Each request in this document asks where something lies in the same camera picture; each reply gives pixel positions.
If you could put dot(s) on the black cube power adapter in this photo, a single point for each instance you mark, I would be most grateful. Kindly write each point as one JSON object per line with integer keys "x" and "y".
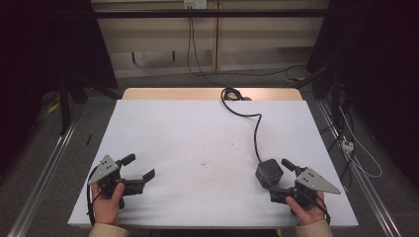
{"x": 269, "y": 172}

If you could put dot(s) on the small black floor piece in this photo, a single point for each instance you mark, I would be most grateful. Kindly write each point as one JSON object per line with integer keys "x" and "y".
{"x": 88, "y": 140}

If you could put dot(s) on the yellow floor tape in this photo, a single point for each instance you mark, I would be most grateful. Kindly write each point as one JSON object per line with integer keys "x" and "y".
{"x": 53, "y": 107}

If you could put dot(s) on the white table cover board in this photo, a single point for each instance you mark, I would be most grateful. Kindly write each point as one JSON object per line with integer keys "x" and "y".
{"x": 184, "y": 138}

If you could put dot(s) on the black curtain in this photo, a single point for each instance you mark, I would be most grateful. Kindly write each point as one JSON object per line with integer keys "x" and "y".
{"x": 39, "y": 49}
{"x": 382, "y": 65}

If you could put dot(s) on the aluminium floor rail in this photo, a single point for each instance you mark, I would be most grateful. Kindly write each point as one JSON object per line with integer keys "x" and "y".
{"x": 365, "y": 184}
{"x": 42, "y": 177}

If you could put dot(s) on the white power strip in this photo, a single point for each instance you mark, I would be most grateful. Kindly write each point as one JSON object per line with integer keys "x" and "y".
{"x": 347, "y": 145}

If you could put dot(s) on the black metal stand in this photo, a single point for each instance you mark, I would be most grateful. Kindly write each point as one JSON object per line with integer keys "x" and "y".
{"x": 65, "y": 105}
{"x": 335, "y": 95}

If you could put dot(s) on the white wall socket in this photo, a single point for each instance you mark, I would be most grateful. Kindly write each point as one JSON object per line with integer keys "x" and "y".
{"x": 195, "y": 3}

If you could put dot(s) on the person's left hand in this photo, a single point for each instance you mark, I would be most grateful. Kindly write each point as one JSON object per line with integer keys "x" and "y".
{"x": 106, "y": 210}

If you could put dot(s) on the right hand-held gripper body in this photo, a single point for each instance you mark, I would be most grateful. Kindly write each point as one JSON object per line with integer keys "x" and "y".
{"x": 313, "y": 181}

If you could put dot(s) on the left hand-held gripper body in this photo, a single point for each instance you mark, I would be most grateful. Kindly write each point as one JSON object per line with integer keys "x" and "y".
{"x": 104, "y": 168}

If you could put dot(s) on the black horizontal metal bar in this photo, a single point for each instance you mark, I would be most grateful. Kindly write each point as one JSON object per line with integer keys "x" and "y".
{"x": 210, "y": 13}

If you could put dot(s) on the person's right hand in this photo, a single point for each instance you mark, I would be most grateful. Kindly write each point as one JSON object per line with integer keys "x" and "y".
{"x": 309, "y": 214}

